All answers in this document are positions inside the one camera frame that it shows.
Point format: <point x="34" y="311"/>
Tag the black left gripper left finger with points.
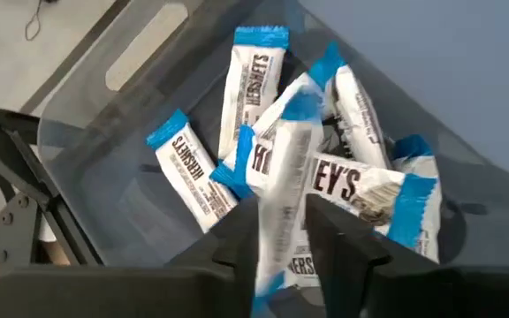
<point x="232" y="256"/>

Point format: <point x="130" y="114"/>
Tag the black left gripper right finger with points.
<point x="343" y="260"/>

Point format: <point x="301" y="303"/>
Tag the dark transparent plastic bin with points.
<point x="117" y="199"/>

